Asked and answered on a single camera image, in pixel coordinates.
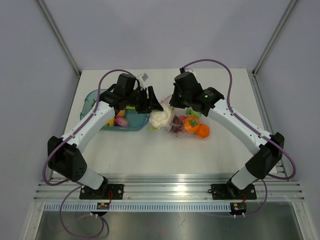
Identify aluminium mounting rail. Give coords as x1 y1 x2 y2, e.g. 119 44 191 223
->
32 174 305 203

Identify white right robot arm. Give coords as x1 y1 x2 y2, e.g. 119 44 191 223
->
169 72 285 198

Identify right aluminium frame post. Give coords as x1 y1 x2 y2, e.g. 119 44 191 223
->
252 0 300 77

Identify clear zip top bag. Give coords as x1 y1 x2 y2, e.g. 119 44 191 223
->
162 96 211 139

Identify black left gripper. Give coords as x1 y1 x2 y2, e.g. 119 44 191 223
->
125 86 163 114

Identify aluminium frame post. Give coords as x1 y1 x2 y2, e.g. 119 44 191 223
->
252 0 300 77
35 0 82 79

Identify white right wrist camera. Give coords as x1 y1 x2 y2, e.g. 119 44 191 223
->
184 68 197 77

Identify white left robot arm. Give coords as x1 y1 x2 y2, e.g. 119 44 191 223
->
44 70 163 199

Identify green toy melon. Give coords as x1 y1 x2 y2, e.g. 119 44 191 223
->
186 107 202 119

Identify left aluminium frame post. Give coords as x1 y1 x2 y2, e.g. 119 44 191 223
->
35 0 82 79

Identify teal plastic food tray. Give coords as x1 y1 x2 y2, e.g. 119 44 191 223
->
79 89 150 132

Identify peach toy fruit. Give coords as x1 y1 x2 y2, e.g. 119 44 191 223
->
115 109 126 118

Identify left controller board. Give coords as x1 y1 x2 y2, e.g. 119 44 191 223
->
96 202 110 210

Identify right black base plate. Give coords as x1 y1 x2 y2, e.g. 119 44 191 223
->
207 183 257 200

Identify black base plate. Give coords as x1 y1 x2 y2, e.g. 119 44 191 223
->
207 183 257 200
79 183 124 200

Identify right controller board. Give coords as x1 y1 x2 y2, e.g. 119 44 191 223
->
230 202 247 216

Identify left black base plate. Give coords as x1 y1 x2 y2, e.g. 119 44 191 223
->
79 183 124 200

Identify purple toy onion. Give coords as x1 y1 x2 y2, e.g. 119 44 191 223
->
114 117 130 128

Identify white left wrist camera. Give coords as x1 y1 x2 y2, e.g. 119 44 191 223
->
136 73 149 89

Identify white toy cauliflower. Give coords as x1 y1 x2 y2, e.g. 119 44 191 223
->
149 105 174 129

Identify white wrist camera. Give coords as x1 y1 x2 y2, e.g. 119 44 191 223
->
184 68 197 77
136 73 149 89

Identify white slotted cable duct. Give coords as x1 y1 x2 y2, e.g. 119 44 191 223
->
44 202 231 213

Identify dark red toy pepper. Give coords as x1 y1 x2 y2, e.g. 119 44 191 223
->
169 115 185 134

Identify yellow toy pepper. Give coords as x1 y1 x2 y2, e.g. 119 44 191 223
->
104 118 115 127

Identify controller board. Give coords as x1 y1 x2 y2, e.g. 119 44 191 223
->
230 202 247 216
96 202 110 210

